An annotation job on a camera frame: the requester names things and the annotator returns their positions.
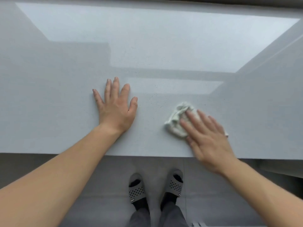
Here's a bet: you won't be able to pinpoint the person's left hand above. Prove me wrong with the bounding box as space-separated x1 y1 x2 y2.
92 77 138 134

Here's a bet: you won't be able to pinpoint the dark brown window frame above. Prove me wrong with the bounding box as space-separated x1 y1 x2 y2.
165 0 303 9

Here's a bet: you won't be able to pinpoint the white cleaning cloth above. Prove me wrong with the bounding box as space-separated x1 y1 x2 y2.
164 102 229 139

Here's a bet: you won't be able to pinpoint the grey perforated right slipper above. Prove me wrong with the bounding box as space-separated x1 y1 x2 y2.
163 169 184 198

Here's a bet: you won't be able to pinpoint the black left sock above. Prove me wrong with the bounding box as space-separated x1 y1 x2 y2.
129 178 150 212

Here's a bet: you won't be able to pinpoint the grey trousers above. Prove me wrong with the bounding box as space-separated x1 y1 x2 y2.
129 202 189 227

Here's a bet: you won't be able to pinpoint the grey perforated left slipper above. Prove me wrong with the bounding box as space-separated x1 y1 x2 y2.
128 172 146 204

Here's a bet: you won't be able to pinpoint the person's right forearm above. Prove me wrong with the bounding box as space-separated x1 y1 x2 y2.
221 159 303 227

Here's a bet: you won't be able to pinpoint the person's left forearm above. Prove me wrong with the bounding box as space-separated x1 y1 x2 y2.
0 124 125 227

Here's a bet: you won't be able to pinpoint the grey perforated slipper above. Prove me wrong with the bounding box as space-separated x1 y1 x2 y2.
128 172 146 204
163 169 184 198

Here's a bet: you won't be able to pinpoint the person's right hand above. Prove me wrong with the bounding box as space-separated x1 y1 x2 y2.
180 109 238 175

